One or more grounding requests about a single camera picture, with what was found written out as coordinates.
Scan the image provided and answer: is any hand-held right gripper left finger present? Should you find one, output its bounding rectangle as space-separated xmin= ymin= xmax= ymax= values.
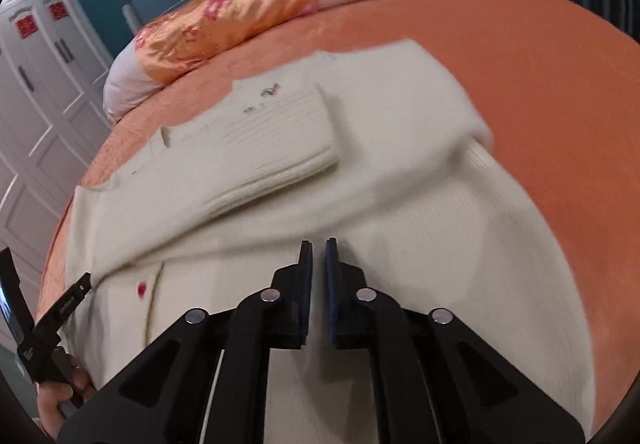
xmin=57 ymin=240 xmax=314 ymax=444

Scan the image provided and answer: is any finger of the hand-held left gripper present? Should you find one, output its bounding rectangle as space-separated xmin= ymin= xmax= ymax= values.
xmin=34 ymin=272 xmax=94 ymax=332
xmin=0 ymin=247 xmax=35 ymax=341

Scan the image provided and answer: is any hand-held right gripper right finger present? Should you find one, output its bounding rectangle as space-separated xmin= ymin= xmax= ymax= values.
xmin=323 ymin=238 xmax=586 ymax=444

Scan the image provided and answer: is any cream knitted sweater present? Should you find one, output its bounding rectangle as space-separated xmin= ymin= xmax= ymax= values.
xmin=65 ymin=38 xmax=598 ymax=444

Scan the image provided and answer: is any person's left hand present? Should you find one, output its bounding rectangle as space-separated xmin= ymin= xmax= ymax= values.
xmin=36 ymin=353 xmax=97 ymax=440

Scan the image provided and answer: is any white panelled wardrobe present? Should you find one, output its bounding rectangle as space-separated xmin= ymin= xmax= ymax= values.
xmin=0 ymin=0 xmax=113 ymax=265

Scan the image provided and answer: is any orange floral satin pillow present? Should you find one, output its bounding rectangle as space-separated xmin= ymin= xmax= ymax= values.
xmin=135 ymin=0 xmax=353 ymax=86

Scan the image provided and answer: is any orange fleece blanket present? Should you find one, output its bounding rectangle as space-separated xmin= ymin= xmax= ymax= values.
xmin=37 ymin=0 xmax=640 ymax=425

